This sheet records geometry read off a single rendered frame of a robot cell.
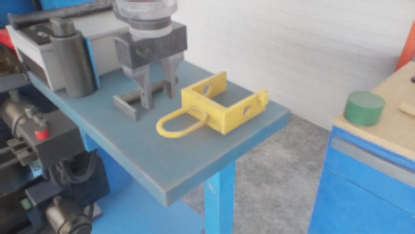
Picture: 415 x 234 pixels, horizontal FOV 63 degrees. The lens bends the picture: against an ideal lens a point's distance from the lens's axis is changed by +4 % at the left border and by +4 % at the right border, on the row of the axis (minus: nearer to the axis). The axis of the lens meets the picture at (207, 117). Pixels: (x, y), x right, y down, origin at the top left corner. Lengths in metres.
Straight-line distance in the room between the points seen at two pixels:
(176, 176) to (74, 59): 0.43
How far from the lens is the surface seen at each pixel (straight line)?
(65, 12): 1.17
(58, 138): 0.94
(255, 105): 0.82
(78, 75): 0.95
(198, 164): 0.69
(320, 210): 1.35
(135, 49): 0.58
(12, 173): 1.65
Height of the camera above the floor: 1.53
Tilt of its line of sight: 35 degrees down
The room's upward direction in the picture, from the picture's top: 1 degrees counter-clockwise
